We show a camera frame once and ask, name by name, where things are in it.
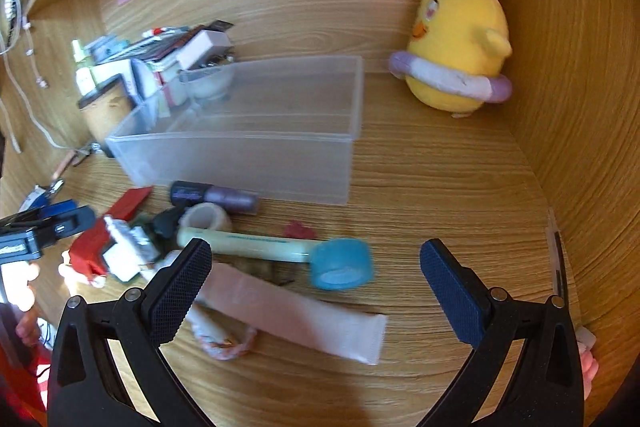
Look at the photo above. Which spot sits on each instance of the dark green spray bottle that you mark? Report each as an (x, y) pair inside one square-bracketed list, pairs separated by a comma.
[(140, 246)]

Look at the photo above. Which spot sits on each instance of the white small box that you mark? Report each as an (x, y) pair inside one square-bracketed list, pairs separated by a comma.
[(204, 44)]

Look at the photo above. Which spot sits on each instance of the white tape roll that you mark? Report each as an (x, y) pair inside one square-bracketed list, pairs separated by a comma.
[(206, 216)]

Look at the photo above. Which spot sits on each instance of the black purple mascara tube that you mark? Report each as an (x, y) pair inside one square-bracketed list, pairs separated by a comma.
[(189, 194)]

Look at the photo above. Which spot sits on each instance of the blue tape roll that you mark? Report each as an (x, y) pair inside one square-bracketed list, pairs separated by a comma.
[(340, 264)]

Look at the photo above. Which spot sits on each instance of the stack of books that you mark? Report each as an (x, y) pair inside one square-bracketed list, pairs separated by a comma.
[(146, 65)]

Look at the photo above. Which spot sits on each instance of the pale green cream tube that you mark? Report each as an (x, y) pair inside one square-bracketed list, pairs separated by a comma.
[(250, 246)]

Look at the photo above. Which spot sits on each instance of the brown ceramic lidded mug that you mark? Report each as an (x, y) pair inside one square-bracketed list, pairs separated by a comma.
[(104, 109)]

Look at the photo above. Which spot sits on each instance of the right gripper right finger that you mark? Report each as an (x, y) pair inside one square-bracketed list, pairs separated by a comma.
[(546, 386)]

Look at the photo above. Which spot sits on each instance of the pink white cosmetic tube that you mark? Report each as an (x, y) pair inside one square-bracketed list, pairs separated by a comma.
[(305, 321)]

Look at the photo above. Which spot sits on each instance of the red envelope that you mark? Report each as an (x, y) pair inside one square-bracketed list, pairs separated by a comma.
[(86, 251)]

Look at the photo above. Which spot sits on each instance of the person's right hand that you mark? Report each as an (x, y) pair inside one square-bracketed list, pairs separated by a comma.
[(590, 366)]

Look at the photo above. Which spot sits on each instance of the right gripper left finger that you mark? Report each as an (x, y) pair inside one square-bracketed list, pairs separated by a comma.
[(85, 388)]

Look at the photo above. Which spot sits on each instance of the yellow chick plush toy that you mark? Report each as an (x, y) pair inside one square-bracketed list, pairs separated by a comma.
[(455, 54)]

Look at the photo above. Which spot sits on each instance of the bowl of beads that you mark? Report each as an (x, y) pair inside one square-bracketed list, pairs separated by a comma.
[(210, 79)]

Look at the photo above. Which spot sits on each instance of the clear plastic storage bin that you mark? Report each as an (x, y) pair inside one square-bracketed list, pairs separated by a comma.
[(285, 130)]

